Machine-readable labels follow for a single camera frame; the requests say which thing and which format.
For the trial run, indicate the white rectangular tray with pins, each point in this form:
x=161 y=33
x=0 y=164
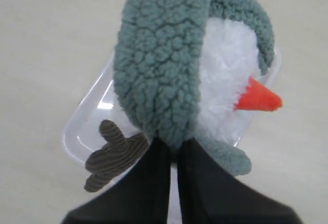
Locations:
x=81 y=137

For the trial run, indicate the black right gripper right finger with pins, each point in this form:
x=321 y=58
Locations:
x=209 y=194

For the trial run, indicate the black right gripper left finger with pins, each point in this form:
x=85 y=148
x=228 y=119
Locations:
x=141 y=196

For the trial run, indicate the white plush snowman toy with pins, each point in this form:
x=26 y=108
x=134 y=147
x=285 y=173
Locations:
x=230 y=89

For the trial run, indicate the green fleece scarf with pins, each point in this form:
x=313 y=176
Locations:
x=157 y=61

